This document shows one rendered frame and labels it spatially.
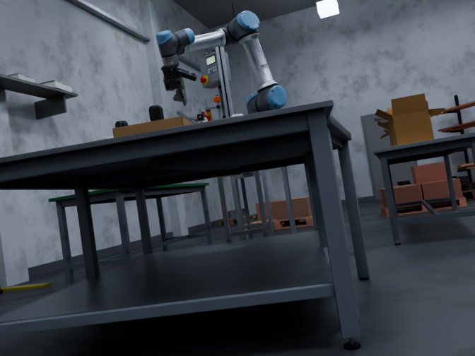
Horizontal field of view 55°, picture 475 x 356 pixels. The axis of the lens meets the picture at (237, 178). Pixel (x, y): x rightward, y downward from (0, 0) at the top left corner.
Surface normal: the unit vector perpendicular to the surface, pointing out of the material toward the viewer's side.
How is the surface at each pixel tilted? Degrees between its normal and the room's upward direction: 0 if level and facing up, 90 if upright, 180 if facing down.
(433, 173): 90
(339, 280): 90
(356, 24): 90
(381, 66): 90
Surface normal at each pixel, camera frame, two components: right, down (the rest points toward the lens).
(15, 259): 0.93, -0.15
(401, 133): -0.23, 0.00
